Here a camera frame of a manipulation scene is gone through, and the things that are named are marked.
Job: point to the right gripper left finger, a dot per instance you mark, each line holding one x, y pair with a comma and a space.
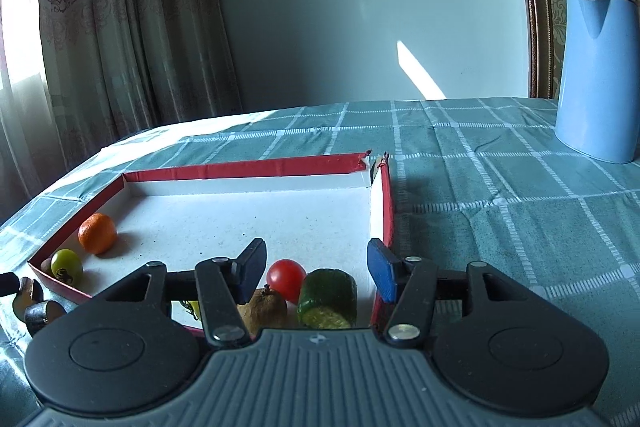
219, 285

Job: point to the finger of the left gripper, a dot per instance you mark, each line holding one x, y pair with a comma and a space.
9, 284

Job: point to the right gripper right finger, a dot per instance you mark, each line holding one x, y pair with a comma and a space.
413, 285

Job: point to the small green tomato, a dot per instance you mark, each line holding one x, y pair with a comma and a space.
66, 266

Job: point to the red cherry tomato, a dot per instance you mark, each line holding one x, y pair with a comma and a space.
286, 277

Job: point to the green cucumber piece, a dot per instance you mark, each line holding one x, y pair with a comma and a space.
327, 300

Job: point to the orange mandarin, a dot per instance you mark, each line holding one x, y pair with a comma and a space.
97, 234

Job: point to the dark sugarcane piece angled cut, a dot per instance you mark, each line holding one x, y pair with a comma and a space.
29, 293

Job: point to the red cardboard tray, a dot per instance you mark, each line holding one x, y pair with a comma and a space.
320, 211

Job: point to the teal checked tablecloth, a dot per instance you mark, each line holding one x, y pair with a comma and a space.
482, 178

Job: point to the blue electric kettle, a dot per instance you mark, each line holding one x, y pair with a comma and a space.
598, 106

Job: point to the patterned beige curtain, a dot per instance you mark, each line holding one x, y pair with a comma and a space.
77, 75

